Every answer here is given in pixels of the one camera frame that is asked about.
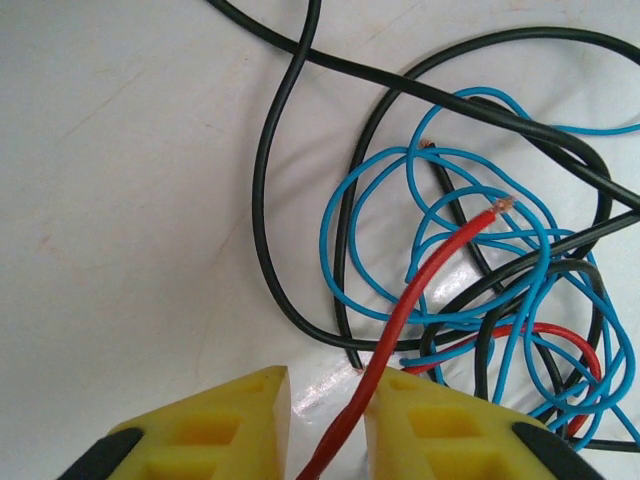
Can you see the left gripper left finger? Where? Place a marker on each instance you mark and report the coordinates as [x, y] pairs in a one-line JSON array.
[[200, 440]]

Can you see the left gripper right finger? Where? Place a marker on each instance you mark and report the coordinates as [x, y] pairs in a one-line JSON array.
[[450, 440]]

